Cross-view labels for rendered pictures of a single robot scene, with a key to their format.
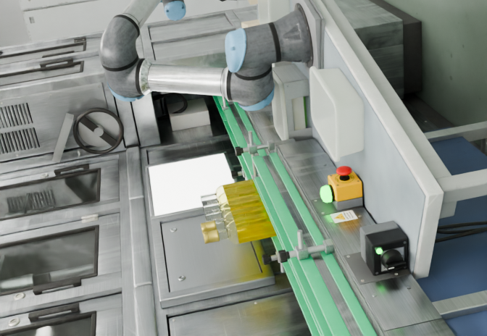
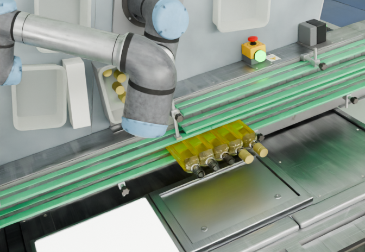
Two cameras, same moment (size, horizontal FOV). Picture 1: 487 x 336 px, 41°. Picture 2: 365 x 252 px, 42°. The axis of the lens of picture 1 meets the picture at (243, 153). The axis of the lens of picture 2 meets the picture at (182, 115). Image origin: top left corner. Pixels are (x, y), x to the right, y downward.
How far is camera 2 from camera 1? 2.57 m
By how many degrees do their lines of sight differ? 87
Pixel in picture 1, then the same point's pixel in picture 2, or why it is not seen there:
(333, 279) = (329, 55)
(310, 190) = (243, 73)
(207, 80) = not seen: hidden behind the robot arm
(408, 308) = (345, 31)
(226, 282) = (274, 169)
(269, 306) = (281, 155)
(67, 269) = not seen: outside the picture
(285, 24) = not seen: outside the picture
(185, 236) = (214, 216)
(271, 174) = (212, 99)
